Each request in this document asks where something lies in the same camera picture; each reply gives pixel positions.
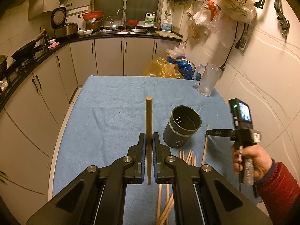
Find hanging white plastic bag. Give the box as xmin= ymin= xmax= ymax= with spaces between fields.
xmin=208 ymin=0 xmax=257 ymax=25

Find person right hand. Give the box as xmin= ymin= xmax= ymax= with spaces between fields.
xmin=231 ymin=144 xmax=273 ymax=181

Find dark utensil holder cup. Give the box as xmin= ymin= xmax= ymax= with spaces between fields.
xmin=163 ymin=105 xmax=202 ymax=148

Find wooden chopstick five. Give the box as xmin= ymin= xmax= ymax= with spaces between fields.
xmin=186 ymin=150 xmax=193 ymax=165

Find yellow plastic bag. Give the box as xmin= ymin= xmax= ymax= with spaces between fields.
xmin=142 ymin=57 xmax=184 ymax=79

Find wooden chopstick one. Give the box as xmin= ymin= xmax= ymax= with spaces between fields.
xmin=145 ymin=96 xmax=153 ymax=185

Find wooden chopstick two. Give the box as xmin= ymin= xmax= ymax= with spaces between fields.
xmin=201 ymin=124 xmax=209 ymax=166

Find red sleeve forearm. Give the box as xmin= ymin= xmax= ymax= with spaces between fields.
xmin=256 ymin=160 xmax=299 ymax=224

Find green label detergent jug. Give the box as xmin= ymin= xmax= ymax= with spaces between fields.
xmin=144 ymin=13 xmax=155 ymax=27

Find wooden chopstick six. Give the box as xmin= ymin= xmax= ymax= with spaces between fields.
xmin=164 ymin=184 xmax=170 ymax=225

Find kitchen base cabinets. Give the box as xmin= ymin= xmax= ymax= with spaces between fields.
xmin=1 ymin=36 xmax=179 ymax=224

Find red basin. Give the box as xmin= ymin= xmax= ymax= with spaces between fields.
xmin=82 ymin=11 xmax=104 ymax=21

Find wooden chopstick four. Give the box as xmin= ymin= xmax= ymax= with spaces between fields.
xmin=156 ymin=195 xmax=174 ymax=225

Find blue label bottle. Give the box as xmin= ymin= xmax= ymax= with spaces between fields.
xmin=162 ymin=18 xmax=172 ymax=32

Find black frying pan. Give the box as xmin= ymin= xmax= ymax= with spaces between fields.
xmin=12 ymin=29 xmax=45 ymax=60

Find metal pot with lid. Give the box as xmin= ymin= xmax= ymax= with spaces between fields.
xmin=86 ymin=18 xmax=102 ymax=32

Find rice cooker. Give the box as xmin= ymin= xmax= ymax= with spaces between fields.
xmin=51 ymin=7 xmax=78 ymax=39

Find clear glass mug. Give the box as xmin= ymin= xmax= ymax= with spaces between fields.
xmin=194 ymin=63 xmax=222 ymax=97

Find kitchen faucet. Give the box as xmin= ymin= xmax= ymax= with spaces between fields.
xmin=117 ymin=8 xmax=127 ymax=30

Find wooden chopstick three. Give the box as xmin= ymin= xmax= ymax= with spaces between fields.
xmin=156 ymin=184 xmax=162 ymax=222

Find wooden cutting board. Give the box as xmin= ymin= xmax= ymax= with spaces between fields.
xmin=155 ymin=31 xmax=182 ymax=40

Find black power cable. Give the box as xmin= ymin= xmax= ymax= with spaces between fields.
xmin=219 ymin=21 xmax=239 ymax=72

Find blue plastic bag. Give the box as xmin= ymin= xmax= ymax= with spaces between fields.
xmin=167 ymin=56 xmax=196 ymax=80

